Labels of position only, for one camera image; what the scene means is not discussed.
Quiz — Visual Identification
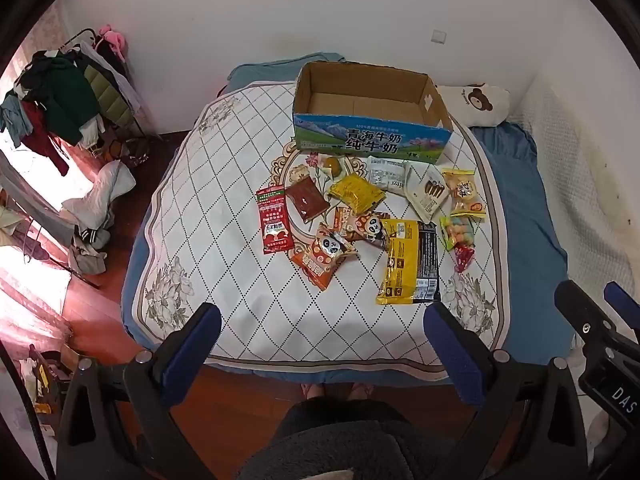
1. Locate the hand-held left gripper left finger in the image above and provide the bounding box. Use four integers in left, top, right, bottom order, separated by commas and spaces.
56, 302, 222, 480

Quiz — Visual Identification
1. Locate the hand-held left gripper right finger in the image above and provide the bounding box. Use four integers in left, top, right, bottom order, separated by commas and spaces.
423, 301, 586, 480

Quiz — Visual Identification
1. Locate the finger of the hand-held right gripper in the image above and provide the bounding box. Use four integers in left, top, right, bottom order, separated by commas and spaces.
603, 281, 640, 335
554, 280, 617, 357

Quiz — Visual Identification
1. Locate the large yellow black packet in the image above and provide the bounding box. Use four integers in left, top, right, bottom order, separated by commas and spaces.
376, 219, 441, 306

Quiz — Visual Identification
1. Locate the red snack packet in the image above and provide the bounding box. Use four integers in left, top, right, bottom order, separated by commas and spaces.
256, 185, 295, 255

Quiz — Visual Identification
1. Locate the panda packet with mushroom hat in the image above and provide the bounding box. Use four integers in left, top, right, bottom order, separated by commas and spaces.
332, 206, 391, 251

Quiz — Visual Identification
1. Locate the panda packet with orange base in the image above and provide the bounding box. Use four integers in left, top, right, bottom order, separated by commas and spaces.
291, 224, 358, 292

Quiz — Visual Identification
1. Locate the white wafer packet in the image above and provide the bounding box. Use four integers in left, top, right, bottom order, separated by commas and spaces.
405, 162, 448, 223

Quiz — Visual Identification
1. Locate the brown snack packet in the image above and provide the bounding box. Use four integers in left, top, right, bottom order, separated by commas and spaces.
285, 177, 331, 223

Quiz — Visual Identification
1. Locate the small yellow snack packet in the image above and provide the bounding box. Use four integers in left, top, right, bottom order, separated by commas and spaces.
328, 172, 386, 214

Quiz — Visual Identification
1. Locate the silver white snack packet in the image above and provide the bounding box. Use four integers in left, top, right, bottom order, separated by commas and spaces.
367, 156, 408, 196

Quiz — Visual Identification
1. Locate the cardboard box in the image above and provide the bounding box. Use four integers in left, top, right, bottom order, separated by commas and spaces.
291, 61, 454, 166

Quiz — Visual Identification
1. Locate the small red candy packet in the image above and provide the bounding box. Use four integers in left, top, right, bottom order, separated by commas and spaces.
452, 242, 476, 273

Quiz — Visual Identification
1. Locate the diamond pattern floral quilt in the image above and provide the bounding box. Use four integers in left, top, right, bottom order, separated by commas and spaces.
121, 80, 511, 376

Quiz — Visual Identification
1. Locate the blue bedsheet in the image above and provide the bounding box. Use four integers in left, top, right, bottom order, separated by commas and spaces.
121, 51, 573, 392

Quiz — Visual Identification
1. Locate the white knitted blanket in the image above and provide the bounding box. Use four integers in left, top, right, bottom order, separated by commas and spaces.
510, 75, 640, 311

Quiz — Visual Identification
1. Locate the colourful candy packet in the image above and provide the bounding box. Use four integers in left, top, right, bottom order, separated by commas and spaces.
439, 215, 476, 252

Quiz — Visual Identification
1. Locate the grey cloth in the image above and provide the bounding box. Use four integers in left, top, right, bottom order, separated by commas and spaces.
67, 230, 109, 276

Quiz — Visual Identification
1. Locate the small brown box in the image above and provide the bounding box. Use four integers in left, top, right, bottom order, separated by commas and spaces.
29, 342, 83, 415

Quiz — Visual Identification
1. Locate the yellow rice cracker packet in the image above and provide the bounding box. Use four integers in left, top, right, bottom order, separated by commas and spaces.
441, 167, 488, 221

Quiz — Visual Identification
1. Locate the white cushion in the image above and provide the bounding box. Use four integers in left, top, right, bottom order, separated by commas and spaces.
62, 161, 137, 231

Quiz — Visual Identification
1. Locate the black clothes rack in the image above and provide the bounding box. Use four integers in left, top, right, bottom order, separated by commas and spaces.
60, 30, 163, 142

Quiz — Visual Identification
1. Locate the bear print pillow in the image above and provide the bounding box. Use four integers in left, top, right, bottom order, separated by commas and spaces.
436, 82, 512, 128

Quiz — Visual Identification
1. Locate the olive puffer jacket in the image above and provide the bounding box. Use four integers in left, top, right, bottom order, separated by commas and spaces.
82, 62, 133, 128

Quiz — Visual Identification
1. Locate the green jacket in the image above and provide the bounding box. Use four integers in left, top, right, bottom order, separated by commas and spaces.
42, 57, 101, 146

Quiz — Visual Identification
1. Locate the pile of mixed clothes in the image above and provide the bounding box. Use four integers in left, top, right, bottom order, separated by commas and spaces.
0, 42, 146, 176

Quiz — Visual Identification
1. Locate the blue pillow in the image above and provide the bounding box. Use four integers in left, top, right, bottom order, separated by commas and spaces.
227, 51, 346, 93

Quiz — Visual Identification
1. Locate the pink plush toy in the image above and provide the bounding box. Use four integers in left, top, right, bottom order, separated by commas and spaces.
97, 24, 127, 57

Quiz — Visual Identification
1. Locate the black cable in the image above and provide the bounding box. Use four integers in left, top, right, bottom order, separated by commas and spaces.
0, 340, 57, 480

